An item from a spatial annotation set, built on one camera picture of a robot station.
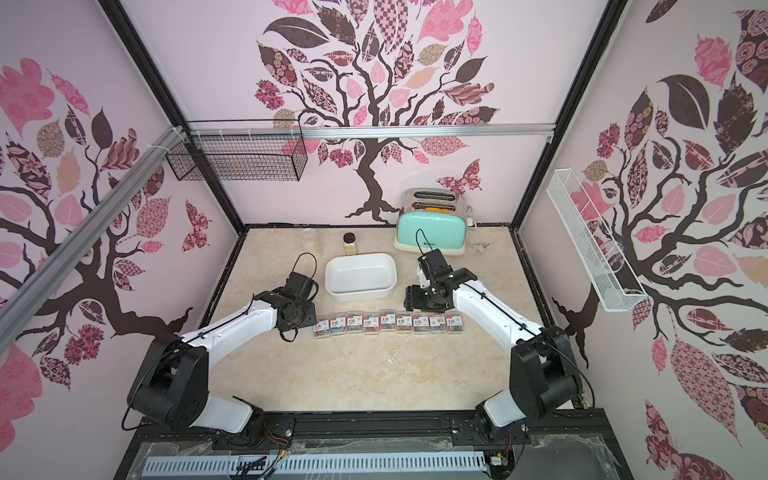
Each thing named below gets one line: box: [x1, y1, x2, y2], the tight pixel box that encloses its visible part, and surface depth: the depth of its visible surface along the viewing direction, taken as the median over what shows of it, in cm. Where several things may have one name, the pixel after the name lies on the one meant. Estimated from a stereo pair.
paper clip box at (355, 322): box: [347, 311, 364, 334], surface depth 94 cm
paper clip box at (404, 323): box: [396, 313, 413, 334], surface depth 93 cm
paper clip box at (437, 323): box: [429, 312, 447, 334], surface depth 93 cm
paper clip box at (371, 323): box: [363, 312, 380, 335], surface depth 93 cm
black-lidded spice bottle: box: [343, 232, 357, 255], surface depth 107 cm
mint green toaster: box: [394, 188, 468, 256], surface depth 106 cm
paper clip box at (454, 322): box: [445, 311, 464, 334], surface depth 93 cm
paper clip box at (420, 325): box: [412, 316, 430, 335], surface depth 92 cm
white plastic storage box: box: [325, 254, 397, 300], surface depth 106 cm
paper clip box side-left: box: [380, 309, 397, 332], surface depth 94 cm
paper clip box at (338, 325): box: [330, 315, 348, 336], surface depth 92 cm
